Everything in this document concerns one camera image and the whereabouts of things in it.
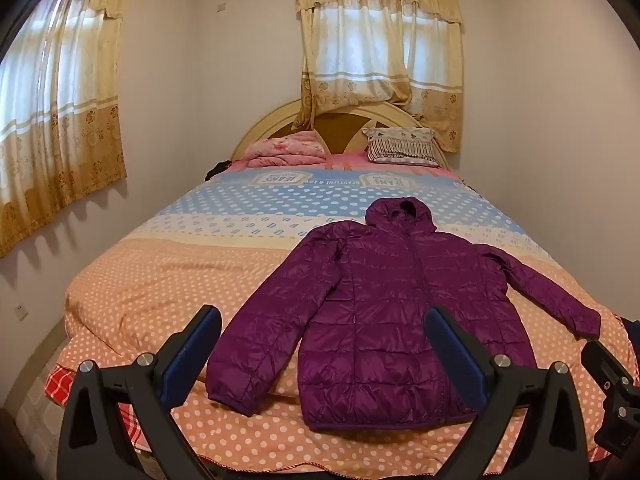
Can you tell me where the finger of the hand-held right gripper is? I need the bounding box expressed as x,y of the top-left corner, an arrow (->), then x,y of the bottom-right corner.
581,339 -> 640,406

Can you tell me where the wide beige floral curtain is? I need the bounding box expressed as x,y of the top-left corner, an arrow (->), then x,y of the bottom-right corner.
0,0 -> 137,260

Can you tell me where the grey striped pillow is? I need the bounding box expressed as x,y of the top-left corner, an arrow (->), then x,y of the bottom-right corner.
361,126 -> 441,167

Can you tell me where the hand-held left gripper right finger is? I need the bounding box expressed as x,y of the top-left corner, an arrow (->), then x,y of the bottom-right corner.
425,306 -> 598,480

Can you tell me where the purple hooded puffer jacket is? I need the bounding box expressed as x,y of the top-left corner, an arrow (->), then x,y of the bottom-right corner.
205,196 -> 602,432

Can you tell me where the cream arched headboard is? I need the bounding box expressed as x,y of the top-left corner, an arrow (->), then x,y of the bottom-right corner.
231,97 -> 451,168

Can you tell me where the red plaid sheet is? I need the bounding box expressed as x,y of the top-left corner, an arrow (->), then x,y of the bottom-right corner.
44,364 -> 151,457

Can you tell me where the short beige floral curtain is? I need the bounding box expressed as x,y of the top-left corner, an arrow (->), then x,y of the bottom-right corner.
291,0 -> 463,155

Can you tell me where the dark cloth beside bed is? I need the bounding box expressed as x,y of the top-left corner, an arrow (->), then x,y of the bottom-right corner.
205,160 -> 235,181

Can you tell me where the polka dot bedspread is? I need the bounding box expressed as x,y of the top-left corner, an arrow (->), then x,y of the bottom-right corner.
42,162 -> 637,472

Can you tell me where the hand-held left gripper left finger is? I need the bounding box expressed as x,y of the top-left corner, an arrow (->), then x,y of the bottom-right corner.
57,305 -> 223,480

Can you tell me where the pink folded blanket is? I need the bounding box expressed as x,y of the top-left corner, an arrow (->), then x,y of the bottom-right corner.
243,130 -> 327,169

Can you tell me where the pink bed sheet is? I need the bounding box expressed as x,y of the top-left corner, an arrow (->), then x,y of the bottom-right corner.
324,150 -> 453,173

